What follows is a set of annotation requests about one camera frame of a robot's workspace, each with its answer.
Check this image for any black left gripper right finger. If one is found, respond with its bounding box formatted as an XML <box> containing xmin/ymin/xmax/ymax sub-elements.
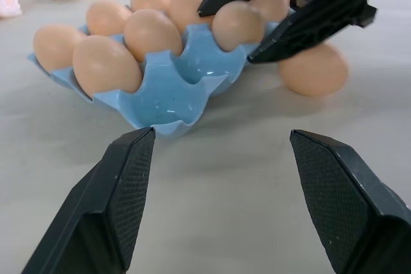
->
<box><xmin>290</xmin><ymin>129</ymin><xmax>411</xmax><ymax>274</ymax></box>

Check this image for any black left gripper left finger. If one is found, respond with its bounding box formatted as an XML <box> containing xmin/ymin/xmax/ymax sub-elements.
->
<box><xmin>19</xmin><ymin>127</ymin><xmax>155</xmax><ymax>274</ymax></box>

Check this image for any blue plastic egg tray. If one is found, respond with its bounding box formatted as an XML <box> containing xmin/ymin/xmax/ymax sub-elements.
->
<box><xmin>26</xmin><ymin>6</ymin><xmax>295</xmax><ymax>141</ymax></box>

